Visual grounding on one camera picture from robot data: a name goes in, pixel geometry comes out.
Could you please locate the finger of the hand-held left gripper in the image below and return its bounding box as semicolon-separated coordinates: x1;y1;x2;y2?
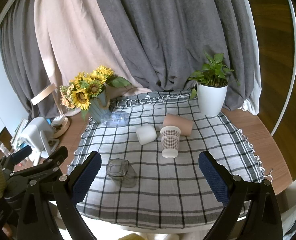
0;145;33;178
5;146;69;198

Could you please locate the checked grey white cloth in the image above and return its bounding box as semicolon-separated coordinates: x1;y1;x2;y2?
67;91;274;230

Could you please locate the beige curtain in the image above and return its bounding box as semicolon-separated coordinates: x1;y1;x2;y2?
34;0;152;117

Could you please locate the blue ribbed vase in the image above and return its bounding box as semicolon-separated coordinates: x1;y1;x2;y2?
89;91;111;123

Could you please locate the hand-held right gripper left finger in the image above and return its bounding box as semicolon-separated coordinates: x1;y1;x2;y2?
18;151;102;240

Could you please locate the white curved frame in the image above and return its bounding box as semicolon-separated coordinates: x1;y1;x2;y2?
271;0;296;135

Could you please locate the white plant pot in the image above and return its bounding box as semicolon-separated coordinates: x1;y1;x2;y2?
196;84;228;117

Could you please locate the grey curtain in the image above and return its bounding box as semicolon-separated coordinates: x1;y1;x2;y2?
0;0;260;120

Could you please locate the white desk appliance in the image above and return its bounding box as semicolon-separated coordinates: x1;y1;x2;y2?
21;117;57;161

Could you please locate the grey translucent cup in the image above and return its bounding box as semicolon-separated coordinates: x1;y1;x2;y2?
106;158;138;188

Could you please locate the pink cup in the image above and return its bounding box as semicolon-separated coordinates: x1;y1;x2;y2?
163;113;194;137

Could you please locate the wooden desk lamp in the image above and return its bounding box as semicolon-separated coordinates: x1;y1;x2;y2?
31;83;71;138

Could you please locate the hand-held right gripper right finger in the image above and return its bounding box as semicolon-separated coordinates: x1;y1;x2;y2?
198;151;284;240

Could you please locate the white sheer curtain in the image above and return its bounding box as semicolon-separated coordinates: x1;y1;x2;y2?
238;47;262;115

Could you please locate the green leafy plant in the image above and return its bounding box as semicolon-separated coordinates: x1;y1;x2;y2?
187;52;241;100

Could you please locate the clear plastic bottle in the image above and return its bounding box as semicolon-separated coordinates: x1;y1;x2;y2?
101;111;129;127

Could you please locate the checked paper cup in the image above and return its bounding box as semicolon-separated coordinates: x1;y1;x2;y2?
160;126;181;159

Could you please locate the white cup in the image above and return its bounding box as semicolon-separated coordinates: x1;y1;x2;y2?
136;126;158;145

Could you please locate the sunflower bouquet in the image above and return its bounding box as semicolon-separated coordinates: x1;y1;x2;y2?
60;65;132;121

